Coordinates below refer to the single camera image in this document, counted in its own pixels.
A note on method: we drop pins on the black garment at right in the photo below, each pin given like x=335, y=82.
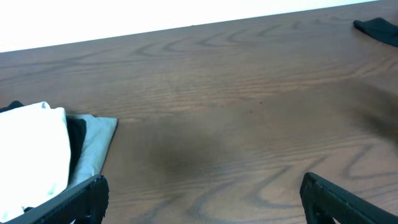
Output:
x=378, y=29

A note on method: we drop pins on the white printed t-shirt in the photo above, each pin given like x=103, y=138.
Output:
x=31, y=155

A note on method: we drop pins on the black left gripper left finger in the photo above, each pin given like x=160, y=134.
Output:
x=86, y=202

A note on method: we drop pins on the folded beige garment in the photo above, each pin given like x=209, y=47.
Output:
x=99, y=134

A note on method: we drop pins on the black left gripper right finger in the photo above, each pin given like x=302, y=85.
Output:
x=325, y=202

